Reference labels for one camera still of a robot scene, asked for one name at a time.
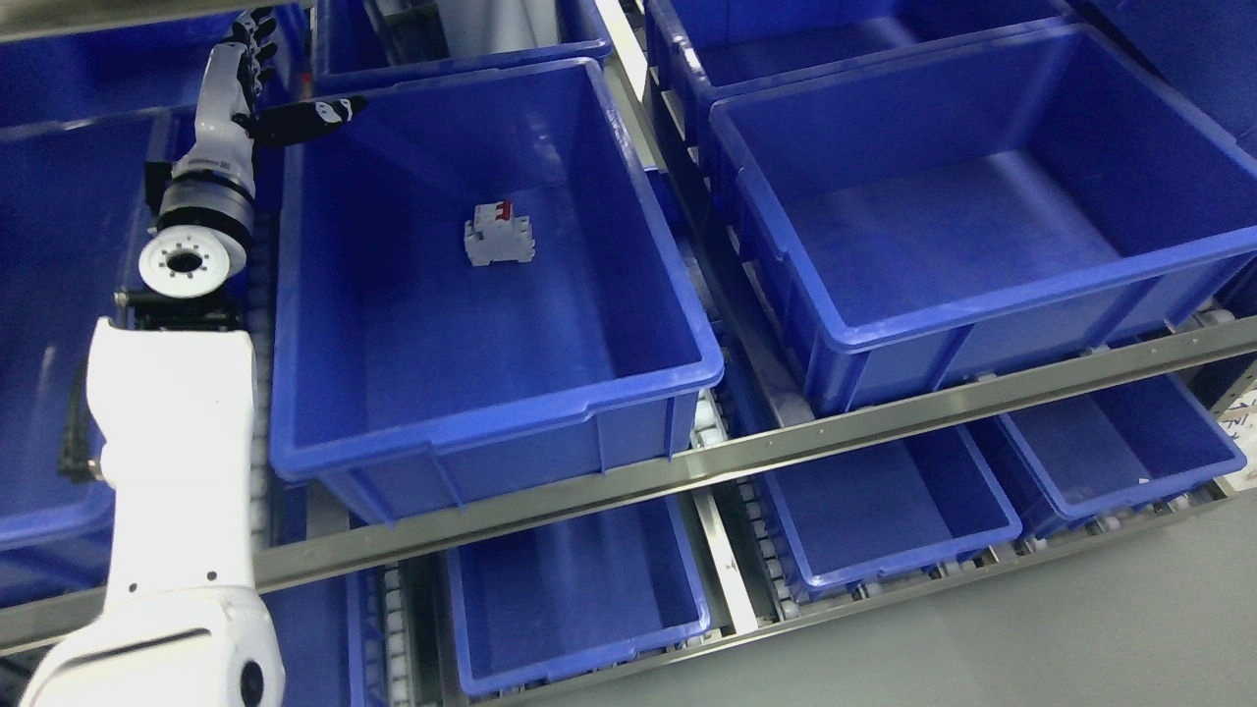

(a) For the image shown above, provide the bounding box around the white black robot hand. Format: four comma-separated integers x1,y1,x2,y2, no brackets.
170,6,368,192

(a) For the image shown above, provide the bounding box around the grey red circuit breaker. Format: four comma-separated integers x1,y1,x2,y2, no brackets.
463,198,537,267

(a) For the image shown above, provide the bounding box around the blue bin with breaker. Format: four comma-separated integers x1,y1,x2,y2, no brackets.
268,58,724,523

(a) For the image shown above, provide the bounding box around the blue bin top middle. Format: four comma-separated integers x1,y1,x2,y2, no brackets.
310,1,613,96

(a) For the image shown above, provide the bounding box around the blue bin left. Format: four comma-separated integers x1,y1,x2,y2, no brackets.
0,106,202,551

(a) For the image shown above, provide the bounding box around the blue bin top right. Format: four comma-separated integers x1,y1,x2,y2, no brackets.
644,1,1076,174

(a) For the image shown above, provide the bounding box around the blue bin lower middle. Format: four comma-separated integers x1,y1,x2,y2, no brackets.
446,498,711,697

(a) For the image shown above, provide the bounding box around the blue bin upper right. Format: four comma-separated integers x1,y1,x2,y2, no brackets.
710,26,1256,416

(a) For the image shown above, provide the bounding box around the blue bin lower far right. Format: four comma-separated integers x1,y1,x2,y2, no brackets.
965,374,1247,540

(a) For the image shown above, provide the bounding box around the steel shelf rail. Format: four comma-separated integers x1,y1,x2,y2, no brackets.
0,315,1257,654

